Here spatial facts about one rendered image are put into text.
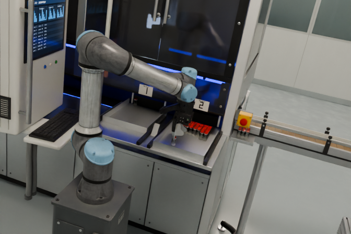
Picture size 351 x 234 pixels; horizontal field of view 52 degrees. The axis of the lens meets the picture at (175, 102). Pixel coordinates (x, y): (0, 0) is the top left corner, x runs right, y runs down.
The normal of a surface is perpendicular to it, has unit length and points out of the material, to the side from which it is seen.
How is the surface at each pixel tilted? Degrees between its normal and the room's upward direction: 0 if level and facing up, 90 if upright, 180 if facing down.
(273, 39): 90
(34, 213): 0
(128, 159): 90
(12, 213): 0
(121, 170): 90
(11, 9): 90
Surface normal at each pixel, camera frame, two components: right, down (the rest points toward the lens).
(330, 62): -0.30, 0.29
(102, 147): 0.22, -0.87
